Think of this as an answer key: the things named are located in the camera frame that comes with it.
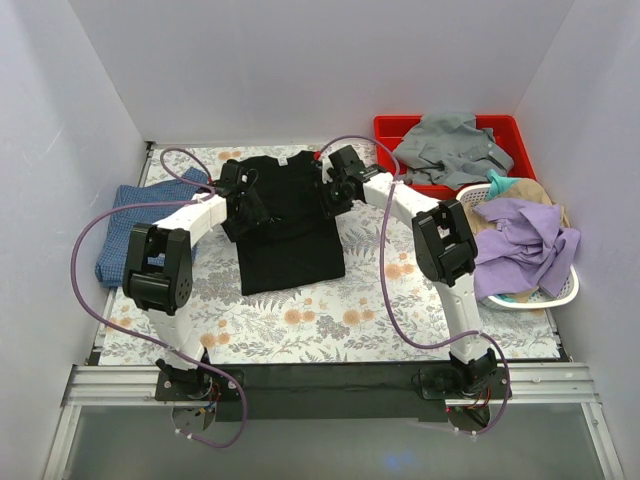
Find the teal garment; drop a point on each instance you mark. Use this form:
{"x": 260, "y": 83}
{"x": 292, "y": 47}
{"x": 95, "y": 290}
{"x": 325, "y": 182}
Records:
{"x": 499, "y": 184}

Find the white plastic laundry basket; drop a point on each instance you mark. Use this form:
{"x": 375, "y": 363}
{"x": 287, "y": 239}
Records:
{"x": 474, "y": 194}

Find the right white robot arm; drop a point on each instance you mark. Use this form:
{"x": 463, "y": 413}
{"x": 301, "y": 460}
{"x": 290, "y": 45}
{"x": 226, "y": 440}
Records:
{"x": 445, "y": 251}

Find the floral patterned table mat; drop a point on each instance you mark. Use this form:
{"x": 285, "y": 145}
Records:
{"x": 335, "y": 321}

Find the black floral print t-shirt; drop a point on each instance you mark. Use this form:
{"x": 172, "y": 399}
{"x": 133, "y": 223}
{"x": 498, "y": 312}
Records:
{"x": 298, "y": 245}

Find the beige garment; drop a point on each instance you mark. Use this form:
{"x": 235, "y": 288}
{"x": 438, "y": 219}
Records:
{"x": 535, "y": 192}

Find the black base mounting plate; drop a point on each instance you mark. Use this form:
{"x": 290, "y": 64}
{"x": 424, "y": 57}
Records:
{"x": 331, "y": 391}

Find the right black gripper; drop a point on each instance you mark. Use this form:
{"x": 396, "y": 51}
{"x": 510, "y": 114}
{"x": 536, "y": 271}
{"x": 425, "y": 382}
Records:
{"x": 327, "y": 198}

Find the lilac purple shirt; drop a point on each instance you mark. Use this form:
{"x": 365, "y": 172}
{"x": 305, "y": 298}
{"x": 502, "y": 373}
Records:
{"x": 526, "y": 247}

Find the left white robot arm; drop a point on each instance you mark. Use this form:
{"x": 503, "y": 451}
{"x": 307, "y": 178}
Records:
{"x": 158, "y": 273}

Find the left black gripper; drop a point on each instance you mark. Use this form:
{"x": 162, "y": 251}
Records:
{"x": 255, "y": 206}

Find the aluminium frame rail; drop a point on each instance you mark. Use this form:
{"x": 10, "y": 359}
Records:
{"x": 531, "y": 383}

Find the grey shirt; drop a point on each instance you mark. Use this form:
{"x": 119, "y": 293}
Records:
{"x": 451, "y": 150}

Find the blue checkered folded shirt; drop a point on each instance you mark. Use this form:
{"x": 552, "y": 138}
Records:
{"x": 110, "y": 265}

